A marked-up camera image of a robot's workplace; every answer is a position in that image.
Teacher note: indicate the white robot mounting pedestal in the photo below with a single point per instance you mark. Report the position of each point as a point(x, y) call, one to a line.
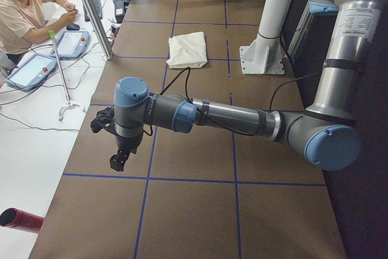
point(263, 55)

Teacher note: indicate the near blue teach pendant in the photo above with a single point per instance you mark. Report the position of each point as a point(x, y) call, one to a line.
point(32, 73)

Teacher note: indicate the far blue teach pendant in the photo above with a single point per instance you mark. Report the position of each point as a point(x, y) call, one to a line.
point(72, 44)

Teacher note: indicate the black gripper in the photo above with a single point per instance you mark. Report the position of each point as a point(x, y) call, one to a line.
point(127, 142)

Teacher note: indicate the black keyboard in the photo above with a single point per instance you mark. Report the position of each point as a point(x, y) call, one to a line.
point(98, 8)

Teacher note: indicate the cream long-sleeve cat shirt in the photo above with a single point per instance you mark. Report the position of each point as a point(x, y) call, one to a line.
point(187, 51)

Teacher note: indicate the person in beige shirt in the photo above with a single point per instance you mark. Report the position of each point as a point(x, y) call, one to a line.
point(23, 24)

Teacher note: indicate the blue teach pendant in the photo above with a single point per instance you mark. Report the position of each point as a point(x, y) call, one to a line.
point(72, 44)
point(32, 73)

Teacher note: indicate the black computer mouse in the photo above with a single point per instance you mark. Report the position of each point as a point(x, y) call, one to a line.
point(73, 27)

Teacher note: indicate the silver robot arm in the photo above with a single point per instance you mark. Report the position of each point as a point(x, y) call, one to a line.
point(324, 134)

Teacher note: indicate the red cylinder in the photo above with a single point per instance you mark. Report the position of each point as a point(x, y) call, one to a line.
point(21, 220)

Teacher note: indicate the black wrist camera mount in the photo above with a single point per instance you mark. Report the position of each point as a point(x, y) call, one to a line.
point(104, 120)

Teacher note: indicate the aluminium frame post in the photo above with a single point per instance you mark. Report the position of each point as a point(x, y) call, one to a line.
point(98, 28)

